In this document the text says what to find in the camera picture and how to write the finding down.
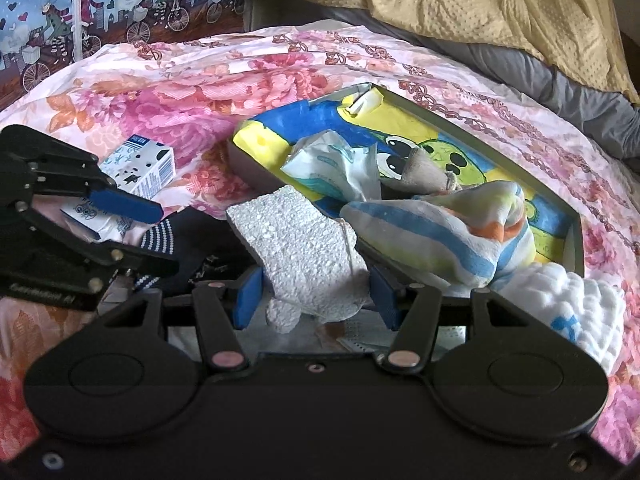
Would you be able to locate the white curtain pole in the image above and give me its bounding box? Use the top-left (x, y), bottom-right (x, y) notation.
top-left (69, 0), bottom-right (85, 65)

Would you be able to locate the grey rolled quilt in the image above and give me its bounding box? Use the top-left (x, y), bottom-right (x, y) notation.
top-left (320, 4), bottom-right (640, 162)

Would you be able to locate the striped blue orange cloth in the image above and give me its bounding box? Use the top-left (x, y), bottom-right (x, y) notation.
top-left (339, 181), bottom-right (535, 292)

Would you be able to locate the white spotted milk carton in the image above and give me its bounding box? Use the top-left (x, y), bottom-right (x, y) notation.
top-left (98, 134), bottom-right (177, 199)

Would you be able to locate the yellow dotted blanket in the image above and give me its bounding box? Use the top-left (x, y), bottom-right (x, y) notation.
top-left (242, 0), bottom-right (640, 107)

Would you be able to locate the pink floral bed sheet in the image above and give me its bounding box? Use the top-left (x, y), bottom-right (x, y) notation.
top-left (0, 19), bottom-right (640, 467)

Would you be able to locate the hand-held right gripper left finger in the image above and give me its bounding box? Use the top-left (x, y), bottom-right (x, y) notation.
top-left (100, 266), bottom-right (264, 372)

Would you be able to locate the grey box with cartoon lining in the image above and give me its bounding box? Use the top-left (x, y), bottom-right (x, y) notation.
top-left (226, 82), bottom-right (587, 281)

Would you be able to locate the white foam piece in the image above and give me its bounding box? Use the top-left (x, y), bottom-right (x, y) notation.
top-left (226, 184), bottom-right (373, 337)

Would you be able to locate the navy striped sock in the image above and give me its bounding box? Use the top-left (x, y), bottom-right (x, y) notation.
top-left (132, 206), bottom-right (263, 297)

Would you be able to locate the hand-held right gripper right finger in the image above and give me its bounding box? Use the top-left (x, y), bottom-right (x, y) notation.
top-left (369, 264), bottom-right (547, 375)

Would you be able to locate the crumpled white plastic packet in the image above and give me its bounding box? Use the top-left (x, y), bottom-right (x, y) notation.
top-left (280, 129), bottom-right (385, 202)

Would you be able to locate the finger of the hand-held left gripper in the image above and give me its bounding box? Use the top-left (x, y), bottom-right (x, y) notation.
top-left (0, 125), bottom-right (164, 225)
top-left (15, 199), bottom-right (181, 277)

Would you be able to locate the beige grey plush cloth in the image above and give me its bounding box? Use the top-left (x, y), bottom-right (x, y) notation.
top-left (382, 152), bottom-right (463, 196)

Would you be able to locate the white waffle cloth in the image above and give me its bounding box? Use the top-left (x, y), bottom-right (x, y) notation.
top-left (487, 261), bottom-right (627, 373)

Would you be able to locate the white tissue packet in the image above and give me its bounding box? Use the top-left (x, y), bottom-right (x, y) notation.
top-left (61, 203), bottom-right (130, 245)

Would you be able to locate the blue printed cyclist curtain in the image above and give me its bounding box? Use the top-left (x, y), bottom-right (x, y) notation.
top-left (0, 0), bottom-right (247, 97)

